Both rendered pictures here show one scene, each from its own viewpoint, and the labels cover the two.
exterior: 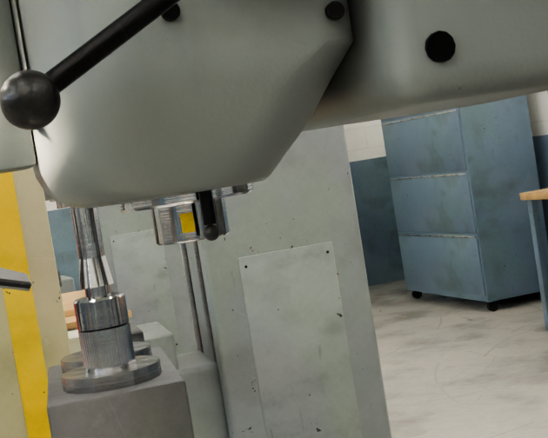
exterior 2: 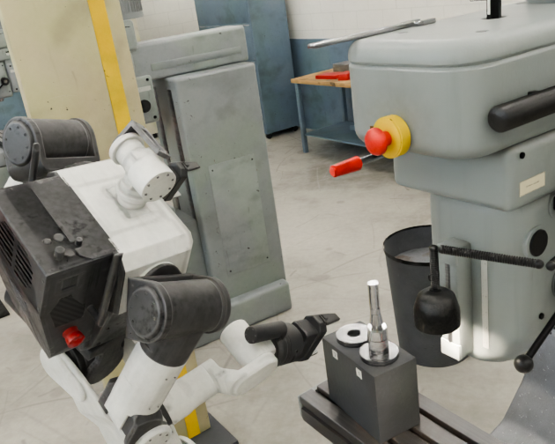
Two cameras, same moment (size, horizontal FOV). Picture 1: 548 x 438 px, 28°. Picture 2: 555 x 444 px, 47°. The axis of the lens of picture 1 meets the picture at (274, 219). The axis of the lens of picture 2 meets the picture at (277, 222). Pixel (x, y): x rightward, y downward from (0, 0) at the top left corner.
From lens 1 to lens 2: 0.96 m
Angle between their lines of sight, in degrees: 23
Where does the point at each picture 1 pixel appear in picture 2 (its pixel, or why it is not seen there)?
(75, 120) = (506, 349)
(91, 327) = (379, 340)
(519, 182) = (283, 67)
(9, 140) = (468, 346)
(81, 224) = (375, 302)
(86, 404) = (386, 373)
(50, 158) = (487, 354)
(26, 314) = not seen: hidden behind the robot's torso
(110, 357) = (384, 350)
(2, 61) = (469, 322)
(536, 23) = not seen: outside the picture
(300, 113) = not seen: hidden behind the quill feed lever
